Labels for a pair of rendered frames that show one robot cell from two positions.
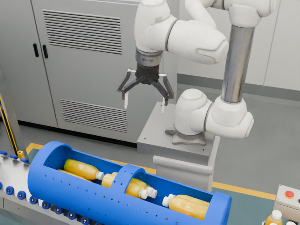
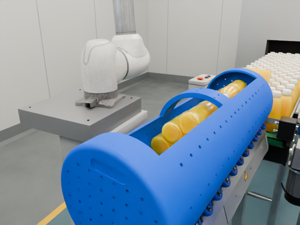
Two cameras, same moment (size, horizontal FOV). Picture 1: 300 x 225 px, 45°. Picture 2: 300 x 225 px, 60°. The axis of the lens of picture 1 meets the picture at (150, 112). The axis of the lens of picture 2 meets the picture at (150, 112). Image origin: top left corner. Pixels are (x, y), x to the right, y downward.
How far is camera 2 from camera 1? 1.69 m
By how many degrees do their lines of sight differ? 71
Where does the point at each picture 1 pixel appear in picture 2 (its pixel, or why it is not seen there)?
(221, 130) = (140, 63)
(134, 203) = (241, 100)
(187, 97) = (103, 41)
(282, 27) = not seen: outside the picture
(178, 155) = (123, 114)
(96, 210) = (237, 144)
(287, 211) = not seen: hidden behind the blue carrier
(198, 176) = not seen: hidden behind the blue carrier
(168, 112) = (50, 105)
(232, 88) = (133, 14)
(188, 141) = (117, 98)
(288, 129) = (29, 153)
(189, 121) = (115, 69)
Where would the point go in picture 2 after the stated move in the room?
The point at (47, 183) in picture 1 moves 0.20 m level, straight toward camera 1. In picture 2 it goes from (193, 173) to (282, 160)
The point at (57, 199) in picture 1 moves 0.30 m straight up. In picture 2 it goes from (210, 188) to (224, 44)
